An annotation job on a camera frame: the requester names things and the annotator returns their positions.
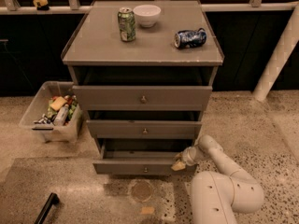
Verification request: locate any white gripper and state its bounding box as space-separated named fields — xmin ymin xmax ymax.
xmin=171 ymin=147 xmax=200 ymax=172

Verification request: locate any grey bottom drawer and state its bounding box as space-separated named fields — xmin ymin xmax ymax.
xmin=94 ymin=139 xmax=195 ymax=175

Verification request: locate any grey drawer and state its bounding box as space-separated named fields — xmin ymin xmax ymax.
xmin=73 ymin=86 xmax=212 ymax=111
xmin=94 ymin=139 xmax=195 ymax=175
xmin=87 ymin=120 xmax=202 ymax=139

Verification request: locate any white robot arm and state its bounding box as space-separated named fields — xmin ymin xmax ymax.
xmin=171 ymin=134 xmax=264 ymax=224

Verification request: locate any grey middle drawer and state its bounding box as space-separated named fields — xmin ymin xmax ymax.
xmin=87 ymin=120 xmax=202 ymax=139

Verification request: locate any grey drawer cabinet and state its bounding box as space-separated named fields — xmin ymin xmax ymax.
xmin=61 ymin=0 xmax=225 ymax=161

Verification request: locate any grey top drawer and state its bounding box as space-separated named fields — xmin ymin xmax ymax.
xmin=73 ymin=86 xmax=212 ymax=111

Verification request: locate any blue crushed soda can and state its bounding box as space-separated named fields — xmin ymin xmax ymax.
xmin=174 ymin=28 xmax=207 ymax=49

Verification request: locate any white plastic bottle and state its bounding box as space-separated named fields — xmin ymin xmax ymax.
xmin=53 ymin=105 xmax=69 ymax=126

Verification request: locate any clear plastic bin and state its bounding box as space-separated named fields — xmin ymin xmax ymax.
xmin=20 ymin=81 xmax=82 ymax=142

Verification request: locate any yellow sponge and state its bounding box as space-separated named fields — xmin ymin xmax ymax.
xmin=50 ymin=96 xmax=67 ymax=111

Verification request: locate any white bowl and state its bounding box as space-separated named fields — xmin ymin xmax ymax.
xmin=133 ymin=5 xmax=161 ymax=28

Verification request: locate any green soda can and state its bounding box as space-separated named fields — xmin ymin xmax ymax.
xmin=118 ymin=7 xmax=135 ymax=42

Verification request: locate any white diagonal pillar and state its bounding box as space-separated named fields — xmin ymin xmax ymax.
xmin=253 ymin=5 xmax=299 ymax=102

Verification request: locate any metal railing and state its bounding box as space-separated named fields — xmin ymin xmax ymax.
xmin=0 ymin=0 xmax=299 ymax=16

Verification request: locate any black bar handle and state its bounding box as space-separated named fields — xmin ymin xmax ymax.
xmin=35 ymin=192 xmax=60 ymax=224

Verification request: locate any yellow black object on rail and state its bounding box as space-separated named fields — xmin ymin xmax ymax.
xmin=33 ymin=0 xmax=50 ymax=10

